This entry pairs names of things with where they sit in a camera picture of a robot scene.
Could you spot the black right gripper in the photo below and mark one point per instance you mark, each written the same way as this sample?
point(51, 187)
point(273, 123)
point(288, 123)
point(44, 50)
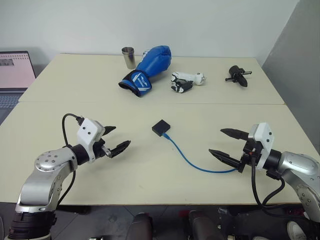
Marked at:
point(251, 152)

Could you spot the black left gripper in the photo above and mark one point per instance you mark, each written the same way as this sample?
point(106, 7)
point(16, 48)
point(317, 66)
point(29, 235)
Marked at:
point(100, 150)

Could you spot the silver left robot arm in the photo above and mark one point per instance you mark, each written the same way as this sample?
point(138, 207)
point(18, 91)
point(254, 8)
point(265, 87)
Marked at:
point(47, 175)

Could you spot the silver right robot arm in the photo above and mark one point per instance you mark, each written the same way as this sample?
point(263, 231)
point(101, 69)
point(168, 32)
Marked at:
point(297, 167)

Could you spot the small black box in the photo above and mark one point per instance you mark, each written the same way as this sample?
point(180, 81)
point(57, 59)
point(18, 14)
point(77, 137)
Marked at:
point(161, 127)

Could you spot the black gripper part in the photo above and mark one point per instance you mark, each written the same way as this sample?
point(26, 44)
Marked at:
point(237, 73)

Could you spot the white and black handheld device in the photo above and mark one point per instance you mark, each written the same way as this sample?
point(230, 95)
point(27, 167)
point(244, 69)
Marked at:
point(186, 78)

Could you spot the stainless steel cup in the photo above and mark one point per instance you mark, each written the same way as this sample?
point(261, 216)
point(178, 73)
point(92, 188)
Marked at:
point(129, 58)

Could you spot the blue boxing glove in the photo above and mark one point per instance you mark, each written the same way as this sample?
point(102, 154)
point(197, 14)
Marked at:
point(152, 65)

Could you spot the dark rounded shape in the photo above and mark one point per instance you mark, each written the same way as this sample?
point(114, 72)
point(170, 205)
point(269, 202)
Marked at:
point(142, 226)

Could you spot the grey partition panel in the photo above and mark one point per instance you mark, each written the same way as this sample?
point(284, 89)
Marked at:
point(295, 62)

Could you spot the white shoe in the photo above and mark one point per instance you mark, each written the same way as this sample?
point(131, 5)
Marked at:
point(296, 231)

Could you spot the grey laptop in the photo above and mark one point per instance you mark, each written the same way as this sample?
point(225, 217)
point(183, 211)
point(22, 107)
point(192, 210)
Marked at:
point(13, 72)

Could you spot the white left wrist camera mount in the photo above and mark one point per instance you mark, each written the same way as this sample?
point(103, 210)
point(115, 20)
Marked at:
point(88, 132)

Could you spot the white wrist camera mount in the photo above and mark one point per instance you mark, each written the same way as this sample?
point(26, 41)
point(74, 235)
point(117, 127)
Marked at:
point(265, 140)
point(88, 132)

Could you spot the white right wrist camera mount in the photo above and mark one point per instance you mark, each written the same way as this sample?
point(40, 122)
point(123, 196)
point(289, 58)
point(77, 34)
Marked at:
point(265, 140)

